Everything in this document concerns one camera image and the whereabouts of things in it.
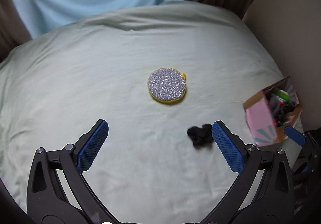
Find black patterned cloth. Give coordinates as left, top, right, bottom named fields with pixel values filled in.
left=268, top=94, right=296, bottom=127

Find green wet wipes pack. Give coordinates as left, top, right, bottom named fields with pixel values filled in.
left=273, top=88, right=291, bottom=102

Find black fuzzy sock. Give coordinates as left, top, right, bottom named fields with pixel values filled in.
left=187, top=124, right=214, bottom=150

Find round glitter yellow sponge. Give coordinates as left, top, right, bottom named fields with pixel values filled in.
left=147, top=67, right=187, bottom=104

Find cardboard box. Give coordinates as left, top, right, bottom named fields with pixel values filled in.
left=243, top=77, right=303, bottom=147

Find pale green bed sheet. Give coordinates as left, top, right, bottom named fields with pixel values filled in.
left=1, top=2, right=298, bottom=223

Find brown left curtain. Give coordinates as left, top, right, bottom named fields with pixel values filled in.
left=0, top=0, right=31, bottom=61

